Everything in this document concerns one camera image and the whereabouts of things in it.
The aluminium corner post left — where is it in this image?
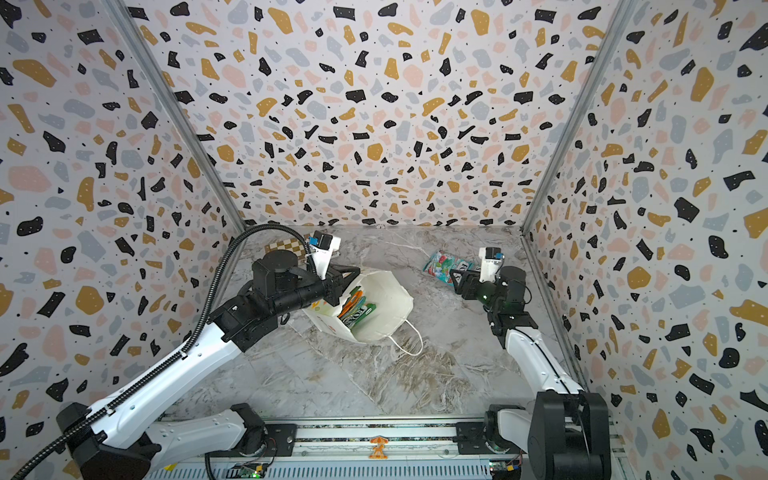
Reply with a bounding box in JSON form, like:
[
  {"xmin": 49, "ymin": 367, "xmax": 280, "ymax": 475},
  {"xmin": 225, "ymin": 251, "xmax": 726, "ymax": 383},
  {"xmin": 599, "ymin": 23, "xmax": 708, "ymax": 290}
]
[{"xmin": 103, "ymin": 0, "xmax": 247, "ymax": 233}]

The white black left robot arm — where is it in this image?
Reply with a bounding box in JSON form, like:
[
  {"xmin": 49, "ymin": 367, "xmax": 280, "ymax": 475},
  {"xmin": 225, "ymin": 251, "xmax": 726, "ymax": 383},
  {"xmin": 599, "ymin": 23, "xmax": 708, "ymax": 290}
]
[{"xmin": 57, "ymin": 250, "xmax": 360, "ymax": 479}]

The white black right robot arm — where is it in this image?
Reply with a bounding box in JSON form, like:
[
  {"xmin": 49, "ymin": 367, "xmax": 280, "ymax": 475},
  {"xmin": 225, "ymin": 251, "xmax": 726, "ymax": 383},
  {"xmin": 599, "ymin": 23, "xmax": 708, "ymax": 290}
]
[{"xmin": 450, "ymin": 261, "xmax": 612, "ymax": 479}]

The wooden chessboard box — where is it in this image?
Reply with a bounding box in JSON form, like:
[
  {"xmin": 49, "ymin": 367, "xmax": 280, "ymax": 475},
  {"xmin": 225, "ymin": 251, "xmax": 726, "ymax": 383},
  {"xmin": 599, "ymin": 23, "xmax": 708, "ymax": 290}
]
[{"xmin": 264, "ymin": 237, "xmax": 306, "ymax": 262}]

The green Fox's packet in bag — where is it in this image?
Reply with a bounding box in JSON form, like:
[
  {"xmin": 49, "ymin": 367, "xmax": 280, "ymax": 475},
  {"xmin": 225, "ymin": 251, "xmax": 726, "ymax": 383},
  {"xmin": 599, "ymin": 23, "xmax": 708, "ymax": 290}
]
[{"xmin": 342, "ymin": 303, "xmax": 376, "ymax": 329}]

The aluminium corner post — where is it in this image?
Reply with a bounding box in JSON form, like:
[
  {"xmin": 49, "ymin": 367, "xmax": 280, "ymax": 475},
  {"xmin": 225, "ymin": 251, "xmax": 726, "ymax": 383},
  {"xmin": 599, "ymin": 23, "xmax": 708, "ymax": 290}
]
[
  {"xmin": 103, "ymin": 0, "xmax": 247, "ymax": 233},
  {"xmin": 521, "ymin": 0, "xmax": 637, "ymax": 238}
]

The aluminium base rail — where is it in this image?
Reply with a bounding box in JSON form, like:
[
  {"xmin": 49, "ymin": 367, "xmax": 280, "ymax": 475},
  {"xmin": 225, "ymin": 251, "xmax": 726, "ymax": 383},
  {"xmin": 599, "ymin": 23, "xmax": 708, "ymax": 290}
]
[{"xmin": 149, "ymin": 415, "xmax": 534, "ymax": 479}]

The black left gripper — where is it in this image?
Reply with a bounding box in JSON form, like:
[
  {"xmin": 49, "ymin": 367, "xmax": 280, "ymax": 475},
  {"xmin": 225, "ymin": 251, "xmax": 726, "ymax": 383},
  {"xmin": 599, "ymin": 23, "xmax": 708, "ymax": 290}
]
[{"xmin": 276, "ymin": 263, "xmax": 362, "ymax": 319}]

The green circuit board left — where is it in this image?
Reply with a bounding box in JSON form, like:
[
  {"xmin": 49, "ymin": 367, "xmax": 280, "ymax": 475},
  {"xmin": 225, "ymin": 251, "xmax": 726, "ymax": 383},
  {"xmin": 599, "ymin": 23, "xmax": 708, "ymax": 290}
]
[{"xmin": 225, "ymin": 462, "xmax": 268, "ymax": 479}]

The circuit board right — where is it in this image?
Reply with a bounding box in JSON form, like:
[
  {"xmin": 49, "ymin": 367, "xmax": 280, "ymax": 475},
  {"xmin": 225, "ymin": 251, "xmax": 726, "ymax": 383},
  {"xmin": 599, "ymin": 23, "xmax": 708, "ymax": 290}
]
[{"xmin": 489, "ymin": 459, "xmax": 522, "ymax": 480}]

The black corrugated cable conduit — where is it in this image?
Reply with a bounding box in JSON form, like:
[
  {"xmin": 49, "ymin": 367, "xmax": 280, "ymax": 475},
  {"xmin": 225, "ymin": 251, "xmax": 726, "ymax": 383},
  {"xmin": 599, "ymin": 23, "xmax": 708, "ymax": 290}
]
[{"xmin": 8, "ymin": 223, "xmax": 313, "ymax": 480}]

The teal Fox's candy packet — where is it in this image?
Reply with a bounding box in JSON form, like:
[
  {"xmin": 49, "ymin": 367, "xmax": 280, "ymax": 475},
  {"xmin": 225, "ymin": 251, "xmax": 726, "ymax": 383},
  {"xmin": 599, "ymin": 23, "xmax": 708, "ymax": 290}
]
[{"xmin": 423, "ymin": 250, "xmax": 474, "ymax": 284}]

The orange figurine on rail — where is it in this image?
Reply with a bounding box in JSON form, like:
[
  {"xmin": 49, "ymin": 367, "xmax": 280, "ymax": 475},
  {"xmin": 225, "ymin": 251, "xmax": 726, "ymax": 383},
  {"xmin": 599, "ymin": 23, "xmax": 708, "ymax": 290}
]
[{"xmin": 369, "ymin": 436, "xmax": 389, "ymax": 460}]

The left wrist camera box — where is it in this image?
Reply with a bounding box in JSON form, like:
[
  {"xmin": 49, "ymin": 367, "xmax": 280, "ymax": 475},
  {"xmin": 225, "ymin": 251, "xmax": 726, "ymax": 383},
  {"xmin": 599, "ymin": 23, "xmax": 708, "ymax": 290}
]
[{"xmin": 307, "ymin": 231, "xmax": 341, "ymax": 280}]

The aluminium corner post right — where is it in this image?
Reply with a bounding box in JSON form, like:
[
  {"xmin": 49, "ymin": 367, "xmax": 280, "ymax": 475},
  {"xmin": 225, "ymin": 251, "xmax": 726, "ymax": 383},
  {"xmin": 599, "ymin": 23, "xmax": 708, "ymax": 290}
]
[{"xmin": 521, "ymin": 0, "xmax": 637, "ymax": 238}]

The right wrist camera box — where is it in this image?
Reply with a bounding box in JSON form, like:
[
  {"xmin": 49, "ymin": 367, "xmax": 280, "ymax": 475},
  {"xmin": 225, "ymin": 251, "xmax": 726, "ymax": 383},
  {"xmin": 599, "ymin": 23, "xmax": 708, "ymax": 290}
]
[{"xmin": 479, "ymin": 247, "xmax": 504, "ymax": 283}]

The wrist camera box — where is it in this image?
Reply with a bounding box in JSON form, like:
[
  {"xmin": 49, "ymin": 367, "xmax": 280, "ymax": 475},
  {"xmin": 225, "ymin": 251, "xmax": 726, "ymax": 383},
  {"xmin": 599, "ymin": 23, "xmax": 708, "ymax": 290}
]
[
  {"xmin": 307, "ymin": 231, "xmax": 341, "ymax": 280},
  {"xmin": 479, "ymin": 247, "xmax": 504, "ymax": 283}
]

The orange edged snack packet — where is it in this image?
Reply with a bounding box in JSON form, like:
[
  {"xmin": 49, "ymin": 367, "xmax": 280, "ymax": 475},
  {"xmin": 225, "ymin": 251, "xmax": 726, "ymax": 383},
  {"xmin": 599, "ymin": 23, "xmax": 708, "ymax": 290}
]
[{"xmin": 337, "ymin": 286, "xmax": 364, "ymax": 322}]

